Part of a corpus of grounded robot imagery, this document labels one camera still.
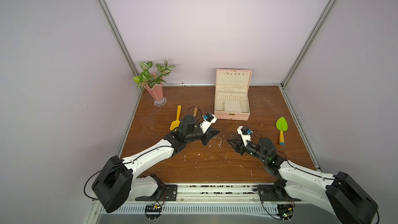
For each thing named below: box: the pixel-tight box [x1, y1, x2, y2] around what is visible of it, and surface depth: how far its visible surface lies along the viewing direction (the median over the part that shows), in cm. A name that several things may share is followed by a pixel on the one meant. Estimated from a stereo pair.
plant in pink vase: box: [133, 59, 176, 107], surface depth 96 cm
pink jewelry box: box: [214, 68, 252, 121], surface depth 102 cm
